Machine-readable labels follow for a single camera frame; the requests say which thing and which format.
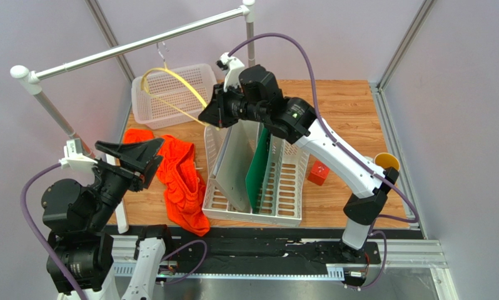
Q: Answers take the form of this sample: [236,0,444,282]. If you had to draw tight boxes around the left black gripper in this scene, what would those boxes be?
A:
[86,135,163,228]

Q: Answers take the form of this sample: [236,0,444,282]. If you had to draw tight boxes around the orange shorts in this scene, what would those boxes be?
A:
[123,127,211,238]

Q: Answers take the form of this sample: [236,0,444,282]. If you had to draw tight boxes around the yellow clothes hanger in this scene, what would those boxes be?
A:
[140,41,210,127]

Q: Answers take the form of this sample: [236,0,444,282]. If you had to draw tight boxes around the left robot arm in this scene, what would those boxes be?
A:
[41,138,164,299]

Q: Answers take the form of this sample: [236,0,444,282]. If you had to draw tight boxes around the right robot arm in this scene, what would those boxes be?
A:
[198,62,399,251]

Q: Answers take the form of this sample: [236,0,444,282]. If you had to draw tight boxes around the white perforated plastic basket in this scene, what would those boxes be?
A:
[131,64,217,129]

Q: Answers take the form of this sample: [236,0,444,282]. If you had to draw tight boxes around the grey folder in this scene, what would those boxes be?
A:
[212,122,253,213]

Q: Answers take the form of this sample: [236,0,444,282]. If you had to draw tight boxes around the white plastic file organizer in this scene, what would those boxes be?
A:
[202,121,309,227]

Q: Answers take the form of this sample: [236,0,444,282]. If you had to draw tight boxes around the small red cube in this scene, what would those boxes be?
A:
[307,161,330,186]

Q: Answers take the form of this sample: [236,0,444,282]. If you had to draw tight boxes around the white metal clothes rack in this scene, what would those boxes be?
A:
[10,0,258,234]

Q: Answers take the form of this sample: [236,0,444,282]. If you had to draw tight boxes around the white patterned mug yellow inside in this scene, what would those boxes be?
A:
[373,152,401,171]

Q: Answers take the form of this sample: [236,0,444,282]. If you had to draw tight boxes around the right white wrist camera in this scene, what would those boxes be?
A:
[216,52,246,92]

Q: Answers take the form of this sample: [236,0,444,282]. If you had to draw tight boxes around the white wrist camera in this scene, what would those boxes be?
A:
[59,138,98,172]
[216,52,246,92]

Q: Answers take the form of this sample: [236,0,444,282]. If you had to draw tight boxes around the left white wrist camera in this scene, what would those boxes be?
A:
[59,138,98,172]

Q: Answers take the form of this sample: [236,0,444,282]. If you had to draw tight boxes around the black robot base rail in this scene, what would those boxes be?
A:
[108,224,425,288]

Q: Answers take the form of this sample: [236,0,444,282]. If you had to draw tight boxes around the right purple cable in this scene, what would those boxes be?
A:
[228,32,421,290]

